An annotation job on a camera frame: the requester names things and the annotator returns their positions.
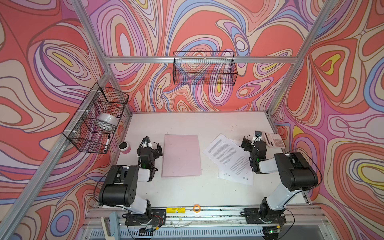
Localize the black marker pen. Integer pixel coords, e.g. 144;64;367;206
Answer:
104;135;111;153

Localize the black wire basket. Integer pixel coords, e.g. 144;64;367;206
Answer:
173;50;238;86
63;83;129;154

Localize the pink file folder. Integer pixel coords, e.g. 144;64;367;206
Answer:
162;135;202;178

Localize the pink tape roll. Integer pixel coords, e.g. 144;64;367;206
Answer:
119;142;131;154

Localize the yellow label strip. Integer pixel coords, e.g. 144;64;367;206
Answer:
166;207;186;213

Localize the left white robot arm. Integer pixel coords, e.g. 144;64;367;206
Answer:
98;136;163;218

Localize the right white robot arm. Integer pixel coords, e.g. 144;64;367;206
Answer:
241;131;319;222

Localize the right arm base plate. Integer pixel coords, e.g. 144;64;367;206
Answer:
240;208;287;225

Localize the black wire basket left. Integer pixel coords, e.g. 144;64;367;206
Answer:
63;83;129;154

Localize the black wire basket back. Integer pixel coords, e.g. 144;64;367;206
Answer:
173;50;238;86

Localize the printed Chinese text sheet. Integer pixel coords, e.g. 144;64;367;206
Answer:
218;158;254;186

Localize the white tape roll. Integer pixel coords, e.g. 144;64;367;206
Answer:
97;113;119;126

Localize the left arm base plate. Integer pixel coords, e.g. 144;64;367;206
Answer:
122;209;167;227

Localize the printed English text sheet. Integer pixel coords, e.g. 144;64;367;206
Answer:
203;134;250;172

